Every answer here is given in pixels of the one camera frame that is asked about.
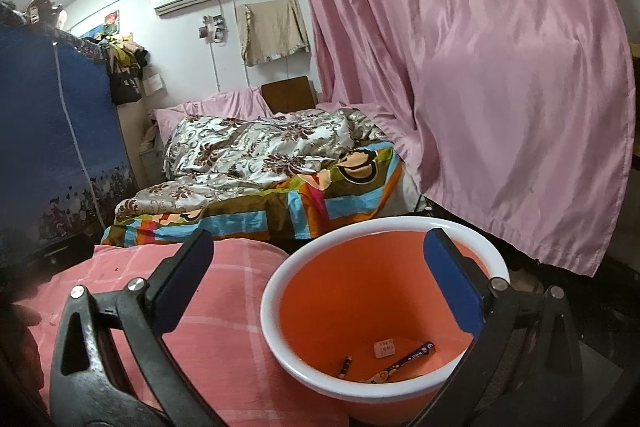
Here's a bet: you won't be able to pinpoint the floral satin quilt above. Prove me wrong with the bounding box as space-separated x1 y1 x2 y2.
115 108 386 223

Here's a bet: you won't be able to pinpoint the orange plastic basin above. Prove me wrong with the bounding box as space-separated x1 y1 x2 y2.
260 217 510 426

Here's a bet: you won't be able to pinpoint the hanging clothes bundle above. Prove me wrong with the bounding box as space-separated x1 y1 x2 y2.
81 11 149 106

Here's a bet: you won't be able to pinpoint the dark brown tube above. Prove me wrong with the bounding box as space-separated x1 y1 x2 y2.
364 341 435 384

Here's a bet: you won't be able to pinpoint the pink checked bed sheet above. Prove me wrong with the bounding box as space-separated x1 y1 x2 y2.
24 239 349 427

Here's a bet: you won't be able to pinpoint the pink pillow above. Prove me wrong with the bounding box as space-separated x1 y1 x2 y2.
153 87 273 144

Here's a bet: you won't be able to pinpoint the wooden headboard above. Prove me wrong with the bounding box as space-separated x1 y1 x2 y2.
260 76 317 114

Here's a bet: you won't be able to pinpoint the pink curtain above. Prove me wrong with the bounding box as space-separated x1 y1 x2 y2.
308 0 636 277

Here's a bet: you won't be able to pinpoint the beige hanging towel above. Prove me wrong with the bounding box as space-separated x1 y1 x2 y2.
235 0 310 67

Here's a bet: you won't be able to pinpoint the wall socket cluster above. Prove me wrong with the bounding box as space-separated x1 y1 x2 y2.
198 14 227 44

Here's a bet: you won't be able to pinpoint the blue fabric wardrobe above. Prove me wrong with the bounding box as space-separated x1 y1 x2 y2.
1 23 137 265

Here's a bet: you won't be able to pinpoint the colourful cartoon blanket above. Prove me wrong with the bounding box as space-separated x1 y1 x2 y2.
101 142 419 247

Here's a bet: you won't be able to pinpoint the trash pieces in basin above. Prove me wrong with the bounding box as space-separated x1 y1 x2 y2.
337 339 396 379

